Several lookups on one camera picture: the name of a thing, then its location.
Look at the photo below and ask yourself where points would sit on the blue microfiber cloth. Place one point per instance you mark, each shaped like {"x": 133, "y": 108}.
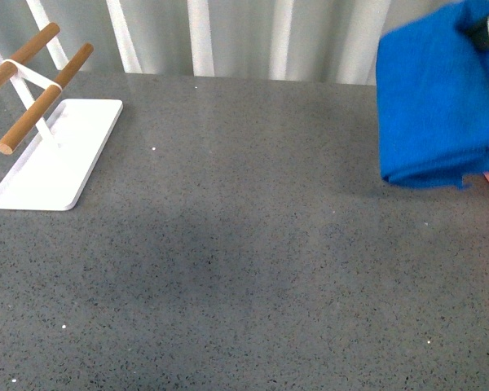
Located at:
{"x": 433, "y": 99}

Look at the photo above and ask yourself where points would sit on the white pleated curtain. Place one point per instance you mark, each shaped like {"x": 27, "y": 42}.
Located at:
{"x": 333, "y": 41}

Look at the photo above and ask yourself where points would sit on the white towel rack stand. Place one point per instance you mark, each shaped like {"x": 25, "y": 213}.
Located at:
{"x": 51, "y": 172}

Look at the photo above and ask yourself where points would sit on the right wooden rack rod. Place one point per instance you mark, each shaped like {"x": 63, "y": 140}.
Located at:
{"x": 11, "y": 140}

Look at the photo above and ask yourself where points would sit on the wooden rack rod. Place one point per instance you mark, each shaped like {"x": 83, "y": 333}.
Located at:
{"x": 27, "y": 51}
{"x": 11, "y": 140}

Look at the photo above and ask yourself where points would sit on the left wooden rack rod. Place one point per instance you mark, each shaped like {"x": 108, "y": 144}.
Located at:
{"x": 27, "y": 51}

